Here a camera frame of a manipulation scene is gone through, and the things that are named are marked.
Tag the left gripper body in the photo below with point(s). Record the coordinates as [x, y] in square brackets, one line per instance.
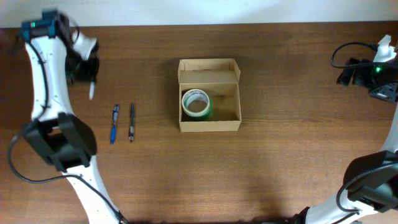
[86, 71]

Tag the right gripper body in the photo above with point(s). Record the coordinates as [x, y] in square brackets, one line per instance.
[354, 72]

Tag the black and grey marker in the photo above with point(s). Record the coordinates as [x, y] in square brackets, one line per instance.
[92, 90]

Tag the beige masking tape roll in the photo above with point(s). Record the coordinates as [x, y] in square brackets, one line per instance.
[190, 93]

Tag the green tape roll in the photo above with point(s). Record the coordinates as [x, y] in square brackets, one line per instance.
[198, 107]

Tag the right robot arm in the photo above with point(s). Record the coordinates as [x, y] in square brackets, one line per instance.
[370, 182]

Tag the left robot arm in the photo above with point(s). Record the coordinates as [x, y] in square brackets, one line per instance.
[59, 55]

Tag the blue ballpoint pen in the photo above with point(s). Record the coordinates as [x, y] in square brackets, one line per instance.
[114, 124]

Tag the black pen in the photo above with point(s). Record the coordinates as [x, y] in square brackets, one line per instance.
[131, 127]

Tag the brown cardboard box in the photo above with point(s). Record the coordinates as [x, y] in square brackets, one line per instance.
[219, 78]

